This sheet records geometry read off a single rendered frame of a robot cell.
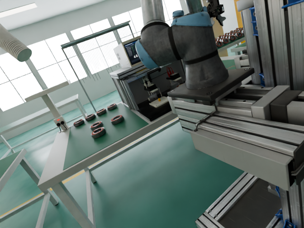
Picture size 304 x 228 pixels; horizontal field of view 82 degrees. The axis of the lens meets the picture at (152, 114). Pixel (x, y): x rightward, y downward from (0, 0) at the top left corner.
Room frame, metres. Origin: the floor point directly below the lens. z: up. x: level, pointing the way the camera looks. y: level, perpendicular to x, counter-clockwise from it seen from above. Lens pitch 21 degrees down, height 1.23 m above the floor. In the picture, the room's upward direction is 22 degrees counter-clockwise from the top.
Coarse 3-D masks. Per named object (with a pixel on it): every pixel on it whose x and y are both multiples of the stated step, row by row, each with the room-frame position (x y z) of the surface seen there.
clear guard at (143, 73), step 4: (144, 68) 1.52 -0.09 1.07; (164, 68) 1.30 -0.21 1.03; (168, 68) 1.30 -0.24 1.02; (140, 72) 1.37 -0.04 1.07; (144, 72) 1.29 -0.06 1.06; (156, 72) 1.28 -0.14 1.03; (160, 72) 1.28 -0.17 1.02; (164, 72) 1.27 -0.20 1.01; (140, 76) 1.26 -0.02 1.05; (144, 76) 1.26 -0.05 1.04; (152, 76) 1.25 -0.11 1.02; (156, 76) 1.25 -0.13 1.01; (140, 80) 1.24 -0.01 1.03; (144, 80) 1.24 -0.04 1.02; (148, 80) 1.23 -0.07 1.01
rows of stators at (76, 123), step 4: (112, 104) 1.95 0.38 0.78; (116, 104) 1.92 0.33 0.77; (108, 108) 1.88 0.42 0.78; (112, 108) 1.87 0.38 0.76; (96, 112) 1.87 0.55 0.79; (100, 112) 1.83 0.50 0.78; (104, 112) 1.85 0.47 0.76; (88, 116) 1.87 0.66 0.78; (92, 116) 1.81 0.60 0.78; (80, 120) 1.84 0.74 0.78; (88, 120) 1.80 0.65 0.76; (76, 124) 1.76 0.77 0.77; (80, 124) 1.77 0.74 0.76
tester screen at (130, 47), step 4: (128, 44) 1.52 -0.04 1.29; (132, 44) 1.53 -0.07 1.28; (128, 48) 1.52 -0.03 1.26; (132, 48) 1.52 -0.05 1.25; (128, 52) 1.51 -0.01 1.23; (132, 52) 1.52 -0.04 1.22; (136, 52) 1.53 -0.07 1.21; (132, 56) 1.52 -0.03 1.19; (132, 60) 1.51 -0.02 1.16; (140, 60) 1.53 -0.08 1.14
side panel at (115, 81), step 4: (112, 80) 1.86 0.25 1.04; (116, 80) 1.62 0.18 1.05; (116, 84) 1.81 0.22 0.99; (116, 88) 1.84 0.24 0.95; (120, 88) 1.60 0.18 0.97; (120, 92) 1.79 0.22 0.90; (120, 96) 1.84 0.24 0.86; (124, 96) 1.60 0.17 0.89; (124, 100) 1.77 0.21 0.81; (124, 104) 1.80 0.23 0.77; (128, 104) 1.60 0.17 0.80; (128, 108) 1.65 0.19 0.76
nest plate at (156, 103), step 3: (162, 99) 1.42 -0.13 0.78; (165, 99) 1.39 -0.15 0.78; (153, 102) 1.44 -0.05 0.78; (156, 102) 1.41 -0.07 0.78; (159, 102) 1.37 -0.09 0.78; (162, 102) 1.34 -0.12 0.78; (165, 102) 1.34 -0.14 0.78; (153, 105) 1.36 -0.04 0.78; (156, 105) 1.33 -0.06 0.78; (159, 105) 1.32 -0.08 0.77
